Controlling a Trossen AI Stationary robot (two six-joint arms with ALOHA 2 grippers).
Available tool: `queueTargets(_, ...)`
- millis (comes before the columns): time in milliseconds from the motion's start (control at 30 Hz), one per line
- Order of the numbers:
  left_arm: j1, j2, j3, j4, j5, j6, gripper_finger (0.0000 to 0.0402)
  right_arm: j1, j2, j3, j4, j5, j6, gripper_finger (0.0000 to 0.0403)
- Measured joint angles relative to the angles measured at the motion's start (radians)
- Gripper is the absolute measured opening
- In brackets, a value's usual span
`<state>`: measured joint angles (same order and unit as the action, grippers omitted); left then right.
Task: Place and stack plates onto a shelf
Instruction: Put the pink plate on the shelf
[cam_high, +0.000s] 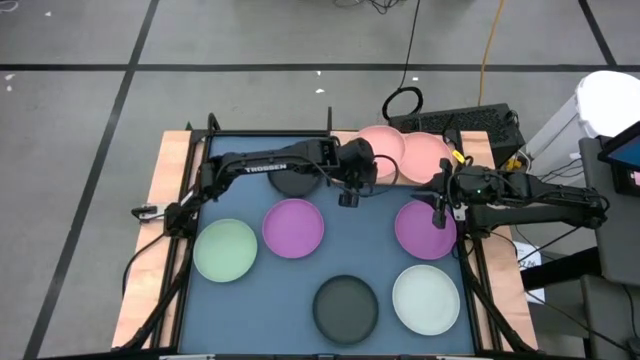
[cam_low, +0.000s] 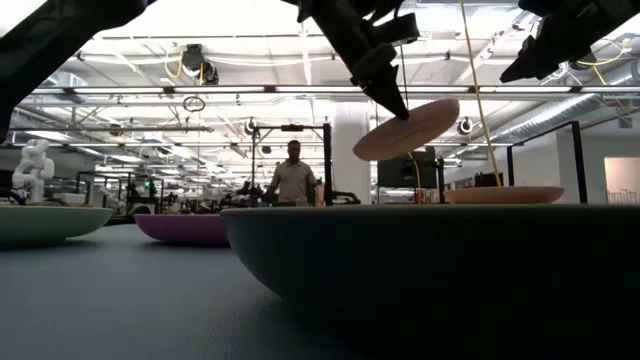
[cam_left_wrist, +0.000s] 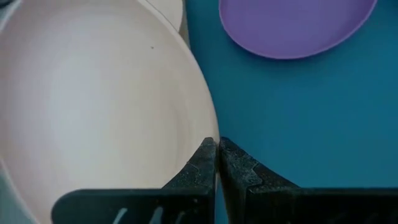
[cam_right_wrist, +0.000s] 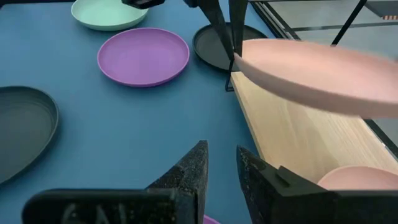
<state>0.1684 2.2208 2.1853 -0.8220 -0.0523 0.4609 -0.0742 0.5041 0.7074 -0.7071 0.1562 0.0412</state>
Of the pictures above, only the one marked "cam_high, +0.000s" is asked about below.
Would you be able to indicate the pink round plate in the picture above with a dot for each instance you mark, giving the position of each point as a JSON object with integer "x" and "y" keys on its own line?
{"x": 425, "y": 157}
{"x": 385, "y": 145}

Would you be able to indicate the yellow plug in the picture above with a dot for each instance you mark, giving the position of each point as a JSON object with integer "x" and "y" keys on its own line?
{"x": 512, "y": 165}

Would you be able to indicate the grey cabinet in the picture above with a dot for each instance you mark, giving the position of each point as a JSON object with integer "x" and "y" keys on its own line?
{"x": 610, "y": 240}

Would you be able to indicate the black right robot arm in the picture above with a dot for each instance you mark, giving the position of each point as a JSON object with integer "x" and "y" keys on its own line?
{"x": 540, "y": 210}

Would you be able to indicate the blue table mat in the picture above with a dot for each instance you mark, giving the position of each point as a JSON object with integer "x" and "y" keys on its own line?
{"x": 270, "y": 300}

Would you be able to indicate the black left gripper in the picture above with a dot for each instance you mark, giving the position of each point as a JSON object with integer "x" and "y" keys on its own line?
{"x": 360, "y": 160}

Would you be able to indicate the purple round plate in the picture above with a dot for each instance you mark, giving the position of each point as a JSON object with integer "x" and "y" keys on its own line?
{"x": 293, "y": 228}
{"x": 417, "y": 240}

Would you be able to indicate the black monitor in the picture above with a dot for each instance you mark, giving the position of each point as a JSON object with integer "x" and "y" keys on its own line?
{"x": 627, "y": 150}

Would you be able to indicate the white paper sheet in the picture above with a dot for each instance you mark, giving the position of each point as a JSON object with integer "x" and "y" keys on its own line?
{"x": 525, "y": 252}

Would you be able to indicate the black round plate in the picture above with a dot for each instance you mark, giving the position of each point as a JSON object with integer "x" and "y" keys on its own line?
{"x": 292, "y": 186}
{"x": 345, "y": 310}

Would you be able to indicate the green round plate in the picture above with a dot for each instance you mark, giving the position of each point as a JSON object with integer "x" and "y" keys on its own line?
{"x": 225, "y": 250}

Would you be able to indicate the black aluminium table frame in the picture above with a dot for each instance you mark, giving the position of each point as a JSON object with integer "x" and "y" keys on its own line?
{"x": 250, "y": 133}

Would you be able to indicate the white round plate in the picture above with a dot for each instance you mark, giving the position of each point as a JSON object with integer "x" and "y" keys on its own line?
{"x": 426, "y": 300}

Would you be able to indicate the black computer case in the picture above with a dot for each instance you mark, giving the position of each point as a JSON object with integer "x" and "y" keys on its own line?
{"x": 475, "y": 120}

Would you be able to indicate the silver and black clamp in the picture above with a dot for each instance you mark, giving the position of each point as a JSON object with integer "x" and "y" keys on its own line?
{"x": 145, "y": 212}

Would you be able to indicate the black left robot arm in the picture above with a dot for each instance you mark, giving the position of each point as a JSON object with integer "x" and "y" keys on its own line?
{"x": 260, "y": 167}

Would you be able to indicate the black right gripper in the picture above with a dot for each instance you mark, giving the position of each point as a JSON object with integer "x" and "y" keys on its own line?
{"x": 457, "y": 187}

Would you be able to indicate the white waste bin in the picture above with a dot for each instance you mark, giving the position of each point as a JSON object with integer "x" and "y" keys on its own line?
{"x": 610, "y": 100}

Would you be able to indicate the black desk base bar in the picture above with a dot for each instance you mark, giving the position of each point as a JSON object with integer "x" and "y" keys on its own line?
{"x": 560, "y": 270}

